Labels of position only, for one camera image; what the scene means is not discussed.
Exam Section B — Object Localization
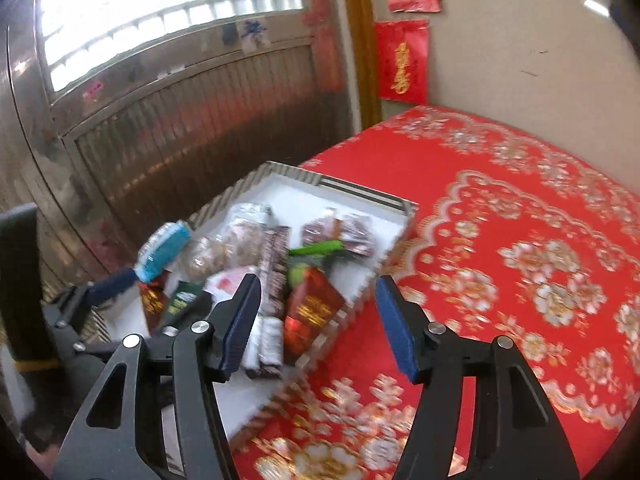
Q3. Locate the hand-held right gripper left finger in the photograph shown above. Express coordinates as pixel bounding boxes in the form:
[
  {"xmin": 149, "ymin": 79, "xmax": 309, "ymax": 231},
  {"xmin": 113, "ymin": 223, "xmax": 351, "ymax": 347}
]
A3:
[{"xmin": 51, "ymin": 274, "xmax": 264, "ymax": 480}]

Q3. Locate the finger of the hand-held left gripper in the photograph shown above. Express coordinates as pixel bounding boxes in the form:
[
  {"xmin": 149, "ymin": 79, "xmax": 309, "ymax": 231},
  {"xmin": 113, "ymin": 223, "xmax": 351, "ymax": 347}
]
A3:
[
  {"xmin": 55, "ymin": 326, "xmax": 178, "ymax": 361},
  {"xmin": 41, "ymin": 266, "xmax": 147, "ymax": 327}
]

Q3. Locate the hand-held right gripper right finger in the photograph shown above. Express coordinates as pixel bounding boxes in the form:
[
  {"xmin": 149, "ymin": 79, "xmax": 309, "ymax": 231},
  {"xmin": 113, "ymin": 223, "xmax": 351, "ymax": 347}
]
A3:
[{"xmin": 374, "ymin": 275, "xmax": 582, "ymax": 480}]

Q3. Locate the dark white snack bar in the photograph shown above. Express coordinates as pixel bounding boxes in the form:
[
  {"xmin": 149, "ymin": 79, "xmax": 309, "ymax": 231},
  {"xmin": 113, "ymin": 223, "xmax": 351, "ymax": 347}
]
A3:
[{"xmin": 241, "ymin": 315, "xmax": 284, "ymax": 379}]

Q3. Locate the small white blue snack packet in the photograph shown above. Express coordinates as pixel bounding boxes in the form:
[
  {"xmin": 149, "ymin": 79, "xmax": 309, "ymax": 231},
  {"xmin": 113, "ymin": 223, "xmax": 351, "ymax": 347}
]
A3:
[{"xmin": 136, "ymin": 220, "xmax": 194, "ymax": 287}]

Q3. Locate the dark brown snack bar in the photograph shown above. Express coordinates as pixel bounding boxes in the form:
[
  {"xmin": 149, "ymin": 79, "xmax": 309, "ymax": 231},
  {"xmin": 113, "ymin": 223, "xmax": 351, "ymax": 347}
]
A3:
[{"xmin": 259, "ymin": 225, "xmax": 292, "ymax": 322}]

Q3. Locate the clear bag of nuts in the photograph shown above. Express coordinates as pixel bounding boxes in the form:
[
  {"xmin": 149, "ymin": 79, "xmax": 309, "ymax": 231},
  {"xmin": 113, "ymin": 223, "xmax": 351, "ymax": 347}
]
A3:
[{"xmin": 181, "ymin": 204, "xmax": 274, "ymax": 282}]

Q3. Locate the clear bag of red dates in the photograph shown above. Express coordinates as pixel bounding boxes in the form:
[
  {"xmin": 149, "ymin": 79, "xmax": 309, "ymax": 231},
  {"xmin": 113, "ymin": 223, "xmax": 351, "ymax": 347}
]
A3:
[{"xmin": 299, "ymin": 211, "xmax": 377, "ymax": 259}]

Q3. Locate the striped cardboard box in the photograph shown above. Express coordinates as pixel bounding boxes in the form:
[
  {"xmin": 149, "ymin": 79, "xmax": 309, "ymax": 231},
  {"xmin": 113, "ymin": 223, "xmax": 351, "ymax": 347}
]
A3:
[{"xmin": 87, "ymin": 161, "xmax": 420, "ymax": 441}]

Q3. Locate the red floral tablecloth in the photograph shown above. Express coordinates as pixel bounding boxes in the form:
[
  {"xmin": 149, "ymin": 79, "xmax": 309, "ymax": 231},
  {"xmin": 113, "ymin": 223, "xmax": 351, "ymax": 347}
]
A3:
[{"xmin": 227, "ymin": 105, "xmax": 640, "ymax": 480}]

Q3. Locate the metal door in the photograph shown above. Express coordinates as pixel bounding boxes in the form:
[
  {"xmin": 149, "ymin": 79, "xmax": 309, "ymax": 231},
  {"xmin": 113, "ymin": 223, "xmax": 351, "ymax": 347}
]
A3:
[{"xmin": 0, "ymin": 0, "xmax": 353, "ymax": 306}]

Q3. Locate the red door couplet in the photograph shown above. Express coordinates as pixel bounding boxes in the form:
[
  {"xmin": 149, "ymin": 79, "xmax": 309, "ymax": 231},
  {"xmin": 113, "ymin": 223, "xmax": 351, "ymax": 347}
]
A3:
[{"xmin": 301, "ymin": 0, "xmax": 347, "ymax": 93}]

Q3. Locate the large red wall hanging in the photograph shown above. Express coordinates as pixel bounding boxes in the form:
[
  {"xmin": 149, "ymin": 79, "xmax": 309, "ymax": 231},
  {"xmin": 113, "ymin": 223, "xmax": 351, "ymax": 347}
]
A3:
[{"xmin": 374, "ymin": 20, "xmax": 432, "ymax": 107}]

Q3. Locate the golden door frame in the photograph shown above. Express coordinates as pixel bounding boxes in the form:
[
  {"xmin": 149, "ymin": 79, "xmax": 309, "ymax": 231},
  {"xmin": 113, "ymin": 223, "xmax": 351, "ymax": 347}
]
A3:
[{"xmin": 344, "ymin": 0, "xmax": 384, "ymax": 132}]

